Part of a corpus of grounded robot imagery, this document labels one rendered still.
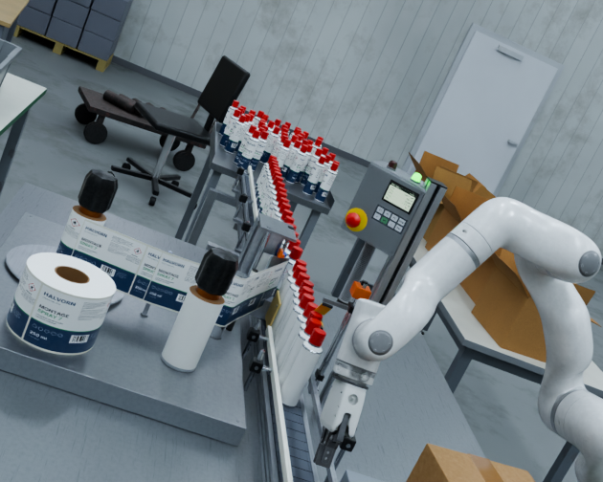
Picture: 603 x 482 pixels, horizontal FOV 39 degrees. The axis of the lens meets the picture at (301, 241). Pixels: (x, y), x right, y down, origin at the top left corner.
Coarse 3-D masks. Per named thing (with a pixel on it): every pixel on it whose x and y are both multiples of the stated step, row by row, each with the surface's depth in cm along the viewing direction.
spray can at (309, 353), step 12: (312, 336) 203; (324, 336) 203; (312, 348) 202; (300, 360) 204; (312, 360) 203; (300, 372) 204; (288, 384) 205; (300, 384) 205; (288, 396) 206; (300, 396) 207
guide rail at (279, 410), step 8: (272, 336) 233; (272, 344) 228; (272, 352) 223; (272, 360) 219; (272, 368) 216; (272, 376) 213; (272, 384) 210; (280, 400) 201; (280, 408) 197; (280, 416) 193; (280, 424) 190; (280, 432) 187; (280, 440) 185; (280, 448) 183; (280, 456) 181; (288, 456) 179; (288, 464) 176; (288, 472) 173; (288, 480) 170
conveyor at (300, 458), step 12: (264, 324) 248; (264, 336) 240; (264, 348) 233; (288, 408) 206; (300, 408) 209; (288, 420) 201; (300, 420) 203; (276, 432) 193; (288, 432) 195; (300, 432) 198; (276, 444) 188; (288, 444) 191; (300, 444) 193; (276, 456) 186; (300, 456) 188; (300, 468) 183; (300, 480) 179; (312, 480) 181
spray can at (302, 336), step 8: (312, 320) 207; (304, 328) 209; (312, 328) 207; (304, 336) 207; (296, 344) 208; (296, 352) 208; (288, 360) 210; (288, 368) 210; (280, 376) 211; (280, 384) 211
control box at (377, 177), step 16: (368, 176) 212; (384, 176) 211; (400, 176) 210; (368, 192) 213; (384, 192) 211; (416, 192) 207; (352, 208) 215; (368, 208) 213; (416, 208) 208; (368, 224) 213; (368, 240) 214; (384, 240) 212; (400, 240) 210
